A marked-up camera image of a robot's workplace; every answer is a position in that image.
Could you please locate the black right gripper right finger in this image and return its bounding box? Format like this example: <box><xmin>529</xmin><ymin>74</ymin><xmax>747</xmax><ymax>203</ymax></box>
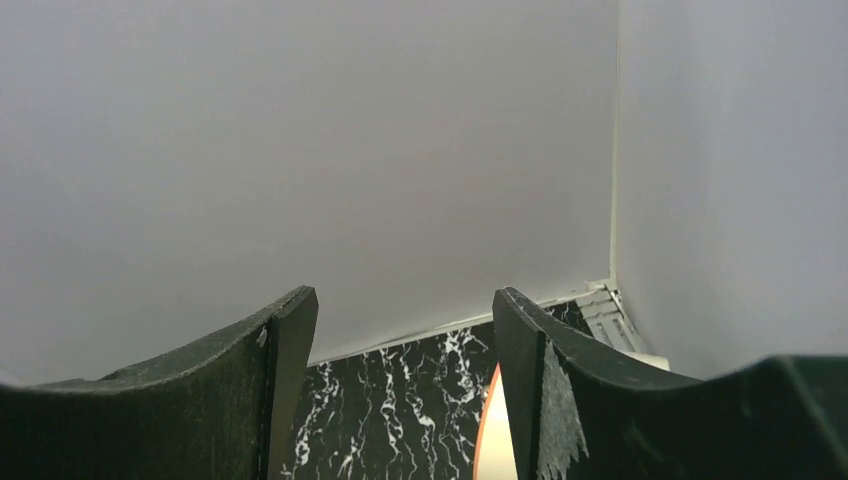
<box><xmin>492</xmin><ymin>287</ymin><xmax>847</xmax><ymax>479</ymax></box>

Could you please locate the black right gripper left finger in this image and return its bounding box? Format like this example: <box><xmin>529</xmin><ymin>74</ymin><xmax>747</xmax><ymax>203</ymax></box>
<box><xmin>1</xmin><ymin>286</ymin><xmax>319</xmax><ymax>479</ymax></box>

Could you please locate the white round stool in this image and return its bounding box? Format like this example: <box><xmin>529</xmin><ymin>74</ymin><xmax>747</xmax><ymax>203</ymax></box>
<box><xmin>472</xmin><ymin>351</ymin><xmax>670</xmax><ymax>480</ymax></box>

